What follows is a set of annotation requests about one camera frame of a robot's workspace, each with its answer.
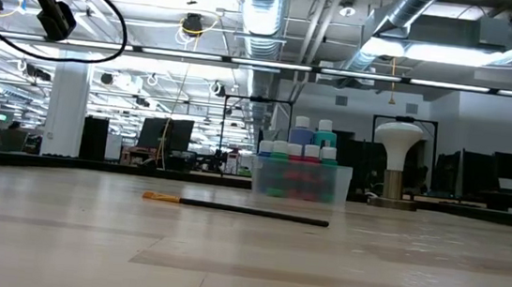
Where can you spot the small blue paint bottle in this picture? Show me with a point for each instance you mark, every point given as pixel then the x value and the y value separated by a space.
pixel 265 146

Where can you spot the small light green paint bottle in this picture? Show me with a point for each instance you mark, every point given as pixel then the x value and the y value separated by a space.
pixel 280 147

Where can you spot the large purple paint bottle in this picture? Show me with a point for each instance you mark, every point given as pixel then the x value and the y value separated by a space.
pixel 301 136

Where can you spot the small dark red paint bottle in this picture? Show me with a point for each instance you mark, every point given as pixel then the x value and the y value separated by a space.
pixel 312 151

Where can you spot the large teal paint bottle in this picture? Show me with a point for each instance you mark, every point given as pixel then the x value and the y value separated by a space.
pixel 325 138

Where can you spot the small emerald green paint bottle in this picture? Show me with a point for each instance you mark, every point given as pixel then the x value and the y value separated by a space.
pixel 329 153

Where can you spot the white building column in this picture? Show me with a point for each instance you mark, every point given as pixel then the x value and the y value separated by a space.
pixel 66 106

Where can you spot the person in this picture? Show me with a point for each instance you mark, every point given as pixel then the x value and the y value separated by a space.
pixel 15 126

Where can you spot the black cabinet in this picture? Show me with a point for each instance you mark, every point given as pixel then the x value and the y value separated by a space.
pixel 94 139

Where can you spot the black monitor back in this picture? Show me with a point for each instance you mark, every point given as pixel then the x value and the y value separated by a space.
pixel 151 133
pixel 181 135

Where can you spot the paintbrush flat orange bristles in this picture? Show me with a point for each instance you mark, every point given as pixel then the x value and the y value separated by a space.
pixel 254 211

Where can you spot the clear plastic container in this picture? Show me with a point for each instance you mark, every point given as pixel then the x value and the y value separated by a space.
pixel 301 185

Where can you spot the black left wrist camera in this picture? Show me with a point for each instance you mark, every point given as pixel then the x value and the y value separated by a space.
pixel 57 20

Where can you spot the black overhead camera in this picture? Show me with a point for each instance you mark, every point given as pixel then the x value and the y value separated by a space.
pixel 193 24

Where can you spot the black aluminium table frame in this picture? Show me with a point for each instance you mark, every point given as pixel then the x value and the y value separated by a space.
pixel 93 166

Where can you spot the silver round air duct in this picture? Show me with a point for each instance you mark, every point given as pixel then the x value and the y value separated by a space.
pixel 264 12
pixel 411 3

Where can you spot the black background station frame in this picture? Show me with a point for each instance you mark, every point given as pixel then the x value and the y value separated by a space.
pixel 260 99
pixel 406 119

